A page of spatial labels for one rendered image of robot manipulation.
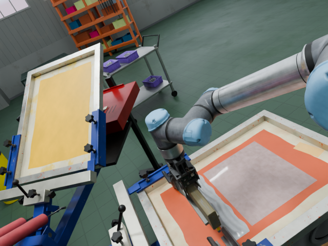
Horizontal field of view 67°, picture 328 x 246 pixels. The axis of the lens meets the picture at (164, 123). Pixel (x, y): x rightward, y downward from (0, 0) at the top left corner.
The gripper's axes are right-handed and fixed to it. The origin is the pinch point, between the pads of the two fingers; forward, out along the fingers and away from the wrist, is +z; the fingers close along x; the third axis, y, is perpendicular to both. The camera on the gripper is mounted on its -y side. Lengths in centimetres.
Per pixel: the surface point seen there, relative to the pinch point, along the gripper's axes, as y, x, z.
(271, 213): 17.2, 19.8, 13.6
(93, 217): -147, -81, 109
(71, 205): -53, -55, 16
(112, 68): -296, 22, 17
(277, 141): -9, 48, 14
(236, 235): 16.7, 5.2, 13.4
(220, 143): -25.5, 28.0, 10.6
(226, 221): 10.2, 5.6, 13.2
